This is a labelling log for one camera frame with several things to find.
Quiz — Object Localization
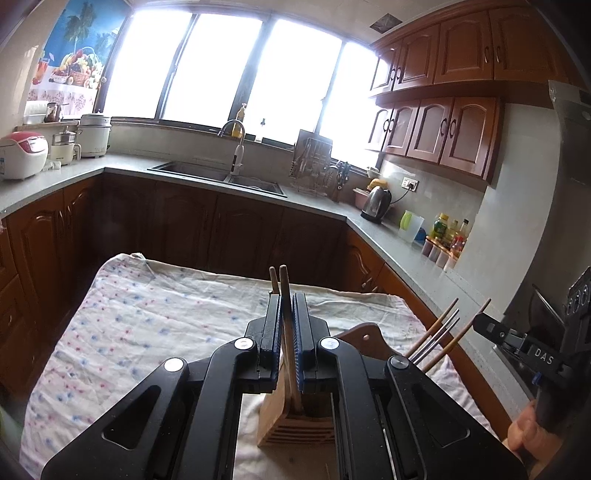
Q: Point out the long wooden stick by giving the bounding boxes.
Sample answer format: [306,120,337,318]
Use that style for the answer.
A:
[423,298,492,373]

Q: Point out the row of condiment bottles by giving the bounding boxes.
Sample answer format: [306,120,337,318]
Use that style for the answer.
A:
[422,212,472,271]

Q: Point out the ceiling vent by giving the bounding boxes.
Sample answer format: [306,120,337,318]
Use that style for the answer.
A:
[369,13,402,33]

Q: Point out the wooden upper cabinets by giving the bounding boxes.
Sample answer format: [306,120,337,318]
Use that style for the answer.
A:
[365,4,568,183]

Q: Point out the wire dish rack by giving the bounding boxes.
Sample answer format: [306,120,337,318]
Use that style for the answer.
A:
[289,129,340,197]

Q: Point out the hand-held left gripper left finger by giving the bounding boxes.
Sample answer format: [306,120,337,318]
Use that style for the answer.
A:
[41,292,283,480]

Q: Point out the kitchen window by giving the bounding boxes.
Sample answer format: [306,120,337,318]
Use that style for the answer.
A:
[102,7,384,153]

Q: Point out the range hood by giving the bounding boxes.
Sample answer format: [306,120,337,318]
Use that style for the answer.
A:
[547,78,591,195]

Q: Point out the large white cooker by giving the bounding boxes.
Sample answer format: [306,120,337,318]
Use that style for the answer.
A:
[78,113,113,158]

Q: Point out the steel electric kettle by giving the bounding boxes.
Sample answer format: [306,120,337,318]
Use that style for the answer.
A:
[360,186,393,225]

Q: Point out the floral white tablecloth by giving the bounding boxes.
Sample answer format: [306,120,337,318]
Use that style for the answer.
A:
[18,251,499,480]

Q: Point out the steel sink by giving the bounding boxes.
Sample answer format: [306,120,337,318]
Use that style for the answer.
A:
[148,159,287,198]

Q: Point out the steel kitchen faucet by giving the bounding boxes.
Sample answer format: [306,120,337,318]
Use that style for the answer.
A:
[218,119,246,176]

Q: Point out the white plastic pitcher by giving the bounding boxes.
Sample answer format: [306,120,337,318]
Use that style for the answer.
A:
[398,210,426,244]

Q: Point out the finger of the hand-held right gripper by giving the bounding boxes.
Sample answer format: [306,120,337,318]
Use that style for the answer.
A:
[472,313,523,354]

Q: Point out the white pink rice cooker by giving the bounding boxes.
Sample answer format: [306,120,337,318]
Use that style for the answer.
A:
[0,131,49,181]

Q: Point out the person's right hand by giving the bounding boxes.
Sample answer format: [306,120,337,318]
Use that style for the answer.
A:
[507,399,563,462]

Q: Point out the wooden utensil holder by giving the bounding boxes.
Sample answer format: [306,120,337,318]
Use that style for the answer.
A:
[256,323,389,449]

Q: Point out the small white steamer pot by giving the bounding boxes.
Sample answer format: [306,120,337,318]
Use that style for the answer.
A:
[50,130,83,166]

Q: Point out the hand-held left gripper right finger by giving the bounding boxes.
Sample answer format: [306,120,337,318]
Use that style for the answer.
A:
[292,292,529,480]

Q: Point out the fruit wall poster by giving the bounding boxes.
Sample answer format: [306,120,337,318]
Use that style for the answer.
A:
[27,0,130,112]

